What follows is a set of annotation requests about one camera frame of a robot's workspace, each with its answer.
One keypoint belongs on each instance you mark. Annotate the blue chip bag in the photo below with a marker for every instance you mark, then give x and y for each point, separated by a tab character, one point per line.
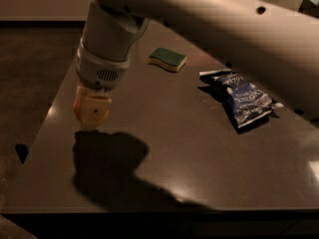
245	102

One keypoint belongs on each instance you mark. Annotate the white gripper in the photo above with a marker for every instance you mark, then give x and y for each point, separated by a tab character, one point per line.
98	70

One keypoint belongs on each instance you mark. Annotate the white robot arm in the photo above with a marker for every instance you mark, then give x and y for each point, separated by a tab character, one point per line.
276	48

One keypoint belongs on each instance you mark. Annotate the green yellow sponge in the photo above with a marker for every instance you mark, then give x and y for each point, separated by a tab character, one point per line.
167	59

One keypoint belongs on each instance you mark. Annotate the orange fruit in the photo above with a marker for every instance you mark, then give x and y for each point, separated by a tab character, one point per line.
76	108

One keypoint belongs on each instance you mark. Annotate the small black floor object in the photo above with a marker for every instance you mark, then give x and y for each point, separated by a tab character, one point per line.
22	151

